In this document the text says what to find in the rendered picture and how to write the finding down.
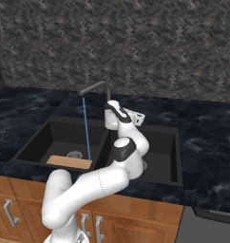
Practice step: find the wooden cutting board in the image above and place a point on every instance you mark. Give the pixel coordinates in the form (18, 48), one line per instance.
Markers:
(69, 162)

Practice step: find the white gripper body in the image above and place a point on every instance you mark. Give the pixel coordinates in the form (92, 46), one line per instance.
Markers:
(137, 117)

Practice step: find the silver sink drain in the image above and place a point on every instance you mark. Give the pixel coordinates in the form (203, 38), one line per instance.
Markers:
(74, 154)
(144, 164)

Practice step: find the blue water stream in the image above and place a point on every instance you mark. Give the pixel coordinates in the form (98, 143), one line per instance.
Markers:
(86, 133)

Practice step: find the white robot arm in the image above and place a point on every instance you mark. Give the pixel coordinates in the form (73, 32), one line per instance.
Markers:
(88, 186)

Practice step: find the grey sink faucet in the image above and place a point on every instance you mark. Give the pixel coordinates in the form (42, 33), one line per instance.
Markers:
(94, 87)

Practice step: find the grey dishwasher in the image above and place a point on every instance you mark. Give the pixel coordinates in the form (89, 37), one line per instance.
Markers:
(202, 231)

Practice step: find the black double sink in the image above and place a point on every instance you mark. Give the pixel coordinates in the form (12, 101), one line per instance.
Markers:
(158, 152)

